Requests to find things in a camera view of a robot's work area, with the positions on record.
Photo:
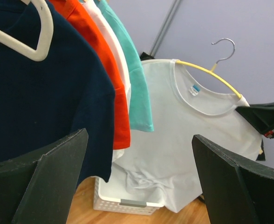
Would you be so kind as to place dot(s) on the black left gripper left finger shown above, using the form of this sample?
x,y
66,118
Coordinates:
x,y
38,187

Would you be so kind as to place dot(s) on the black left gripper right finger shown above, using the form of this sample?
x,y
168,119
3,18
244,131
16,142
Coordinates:
x,y
237,190

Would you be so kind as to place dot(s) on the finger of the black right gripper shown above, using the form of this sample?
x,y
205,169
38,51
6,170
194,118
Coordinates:
x,y
260,116

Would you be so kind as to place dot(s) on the sheer white t shirt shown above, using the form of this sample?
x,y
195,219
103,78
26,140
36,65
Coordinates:
x,y
161,164

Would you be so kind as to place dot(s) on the white pink t shirt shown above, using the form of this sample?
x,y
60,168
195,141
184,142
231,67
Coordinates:
x,y
116,49

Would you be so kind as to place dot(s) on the navy blue t shirt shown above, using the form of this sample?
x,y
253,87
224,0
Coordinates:
x,y
41,102

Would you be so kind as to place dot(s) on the teal t shirt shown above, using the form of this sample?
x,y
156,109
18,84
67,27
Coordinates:
x,y
140,106

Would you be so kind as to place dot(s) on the cream hanger on navy shirt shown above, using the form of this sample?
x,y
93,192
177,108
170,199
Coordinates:
x,y
45,37

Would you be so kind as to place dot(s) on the orange t shirt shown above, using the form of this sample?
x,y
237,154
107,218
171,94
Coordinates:
x,y
74,12

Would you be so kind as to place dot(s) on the black floral blanket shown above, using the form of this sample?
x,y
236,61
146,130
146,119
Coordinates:
x,y
261,157

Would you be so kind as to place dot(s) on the white plastic basket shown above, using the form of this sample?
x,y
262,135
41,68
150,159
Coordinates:
x,y
111,204

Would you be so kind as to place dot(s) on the metal corner post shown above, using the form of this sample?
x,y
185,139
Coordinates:
x,y
165,26

